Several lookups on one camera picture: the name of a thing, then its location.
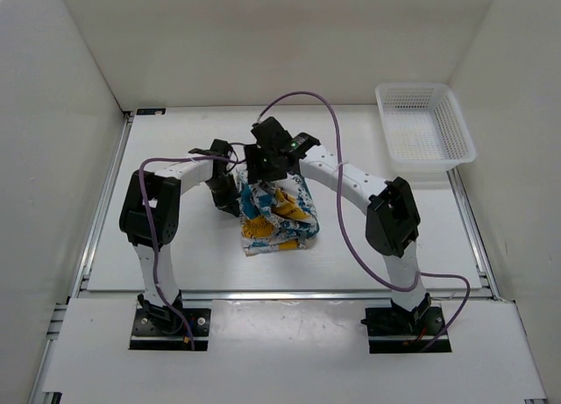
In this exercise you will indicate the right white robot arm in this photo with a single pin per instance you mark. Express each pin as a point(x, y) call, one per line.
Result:
point(392, 217)

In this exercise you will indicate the white patterned printed shorts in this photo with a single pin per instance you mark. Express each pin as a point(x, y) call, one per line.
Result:
point(277, 215)

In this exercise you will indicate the white perforated plastic basket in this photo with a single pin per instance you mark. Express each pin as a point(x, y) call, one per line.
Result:
point(424, 128)

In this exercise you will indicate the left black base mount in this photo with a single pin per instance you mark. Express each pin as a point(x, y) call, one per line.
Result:
point(157, 328)

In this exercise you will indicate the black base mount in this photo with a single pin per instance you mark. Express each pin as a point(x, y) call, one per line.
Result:
point(157, 328)
point(386, 335)

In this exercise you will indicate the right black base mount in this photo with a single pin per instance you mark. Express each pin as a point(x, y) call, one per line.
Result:
point(386, 335)

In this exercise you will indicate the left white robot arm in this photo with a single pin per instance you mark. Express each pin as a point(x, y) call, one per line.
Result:
point(150, 219)

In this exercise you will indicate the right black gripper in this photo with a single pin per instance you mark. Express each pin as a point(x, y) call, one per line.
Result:
point(252, 154)

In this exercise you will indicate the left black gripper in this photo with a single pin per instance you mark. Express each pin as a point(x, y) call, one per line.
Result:
point(229, 202)

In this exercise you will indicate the small black label plate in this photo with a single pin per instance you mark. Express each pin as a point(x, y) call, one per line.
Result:
point(151, 111)

